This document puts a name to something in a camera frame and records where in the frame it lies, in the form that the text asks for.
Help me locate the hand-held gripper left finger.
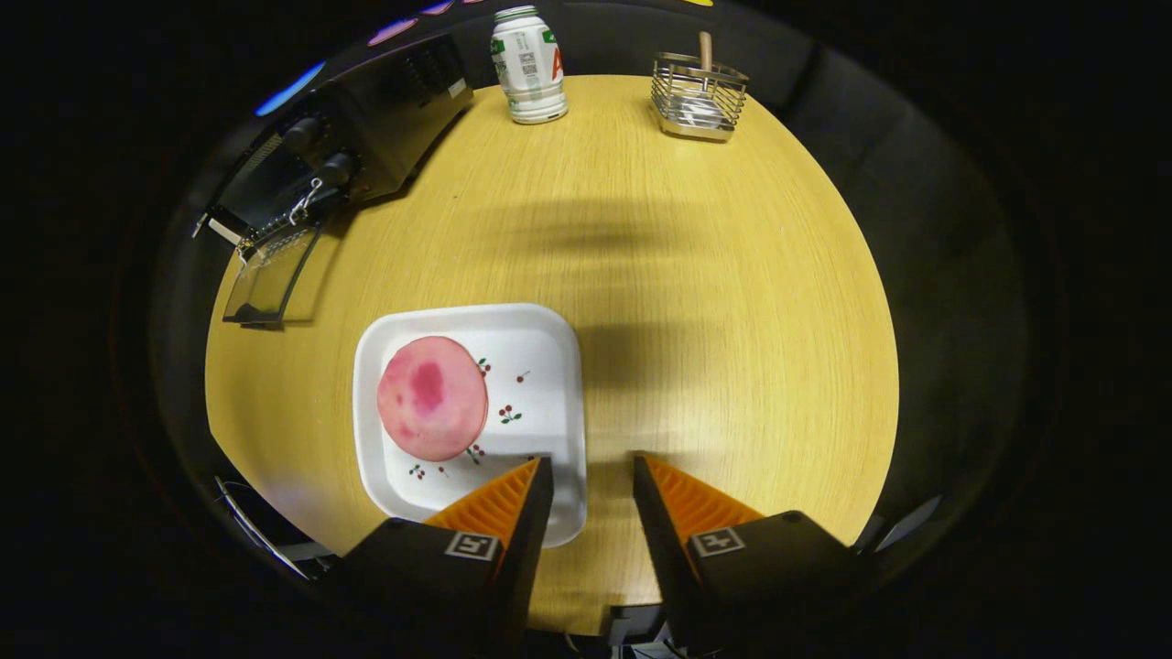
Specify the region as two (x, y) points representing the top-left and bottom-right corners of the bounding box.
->
(334, 456), (556, 655)

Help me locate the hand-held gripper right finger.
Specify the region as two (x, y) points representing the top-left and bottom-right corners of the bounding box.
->
(632, 453), (866, 655)

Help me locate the round pink food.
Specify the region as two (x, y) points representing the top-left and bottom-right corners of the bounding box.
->
(376, 336), (489, 462)

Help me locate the white square plate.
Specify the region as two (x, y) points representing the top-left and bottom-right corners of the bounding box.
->
(353, 303), (588, 548)

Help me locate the black toaster oven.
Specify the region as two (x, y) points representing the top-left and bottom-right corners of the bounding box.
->
(190, 32), (475, 329)

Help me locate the white plastic bottle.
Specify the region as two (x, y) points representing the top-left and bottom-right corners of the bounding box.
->
(490, 5), (570, 125)

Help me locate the white cord loop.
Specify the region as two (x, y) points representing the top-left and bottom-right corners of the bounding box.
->
(288, 177), (324, 226)

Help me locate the metal wire basket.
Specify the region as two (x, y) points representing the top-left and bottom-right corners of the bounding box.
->
(650, 52), (750, 142)

